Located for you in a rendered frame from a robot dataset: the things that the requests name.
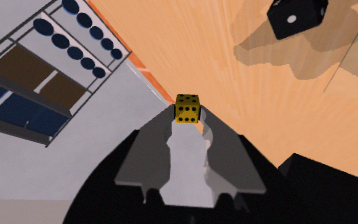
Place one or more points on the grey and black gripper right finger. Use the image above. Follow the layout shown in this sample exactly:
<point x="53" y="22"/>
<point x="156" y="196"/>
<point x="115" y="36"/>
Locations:
<point x="234" y="165"/>

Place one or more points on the yellow die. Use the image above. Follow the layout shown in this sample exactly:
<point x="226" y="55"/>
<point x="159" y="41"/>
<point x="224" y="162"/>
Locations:
<point x="187" y="108"/>

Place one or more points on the black die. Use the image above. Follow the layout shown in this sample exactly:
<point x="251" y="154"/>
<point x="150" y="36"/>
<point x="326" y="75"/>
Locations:
<point x="290" y="17"/>

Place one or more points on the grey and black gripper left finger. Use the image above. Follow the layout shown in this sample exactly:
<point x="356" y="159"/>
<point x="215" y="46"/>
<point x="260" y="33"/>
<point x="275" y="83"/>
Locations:
<point x="140" y="162"/>

